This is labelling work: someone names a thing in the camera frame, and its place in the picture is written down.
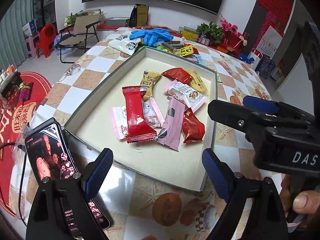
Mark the red foil candy packet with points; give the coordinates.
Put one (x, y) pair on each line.
(192, 129)

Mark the green-sided shallow box tray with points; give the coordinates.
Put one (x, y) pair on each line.
(100, 121)

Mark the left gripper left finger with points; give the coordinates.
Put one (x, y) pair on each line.
(95, 174)

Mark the plain pink snack packet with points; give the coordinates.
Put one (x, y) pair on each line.
(170, 132)

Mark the white red-handled gift bag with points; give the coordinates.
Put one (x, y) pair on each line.
(256, 56)

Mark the large pink cranberry crisp packet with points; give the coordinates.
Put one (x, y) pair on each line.
(185, 94)

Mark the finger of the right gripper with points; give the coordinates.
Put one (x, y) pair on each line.
(229, 114)
(260, 105)

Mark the yellow-green box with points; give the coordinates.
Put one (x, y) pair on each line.
(190, 34)

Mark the pink plastic stool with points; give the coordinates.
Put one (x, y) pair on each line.
(31, 42)

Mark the folding chair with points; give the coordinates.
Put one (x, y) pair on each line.
(76, 35)

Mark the white snack bag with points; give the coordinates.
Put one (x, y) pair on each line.
(125, 44)

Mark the wall calendar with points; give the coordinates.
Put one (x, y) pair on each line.
(269, 42)

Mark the red plastic stool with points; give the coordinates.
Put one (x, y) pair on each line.
(47, 36)

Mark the colourful small candy packet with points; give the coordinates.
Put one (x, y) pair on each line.
(218, 78)

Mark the person's right hand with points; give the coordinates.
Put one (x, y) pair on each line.
(305, 203)

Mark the yellow-black paper bag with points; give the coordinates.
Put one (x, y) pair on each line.
(139, 15)

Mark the small pink-white snack packet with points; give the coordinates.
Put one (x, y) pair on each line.
(149, 112)

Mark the dark gold snack packet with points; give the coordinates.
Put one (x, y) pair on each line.
(149, 79)

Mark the long red snack packet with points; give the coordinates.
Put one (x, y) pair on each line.
(138, 129)

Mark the dark patterned gift bag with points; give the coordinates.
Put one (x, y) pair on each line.
(265, 67)

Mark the green potted plant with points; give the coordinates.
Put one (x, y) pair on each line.
(211, 31)

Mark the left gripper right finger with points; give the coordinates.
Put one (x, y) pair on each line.
(220, 174)

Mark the blue ribbon bow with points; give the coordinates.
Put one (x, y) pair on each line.
(246, 59)

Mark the light yellow snack packet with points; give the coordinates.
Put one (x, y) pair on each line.
(197, 83)

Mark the pink flower red gift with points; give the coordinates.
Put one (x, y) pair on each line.
(233, 41)

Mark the smartphone with lit screen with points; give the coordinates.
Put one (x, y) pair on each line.
(59, 209)

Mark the light blue snack packet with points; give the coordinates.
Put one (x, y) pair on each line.
(197, 58)

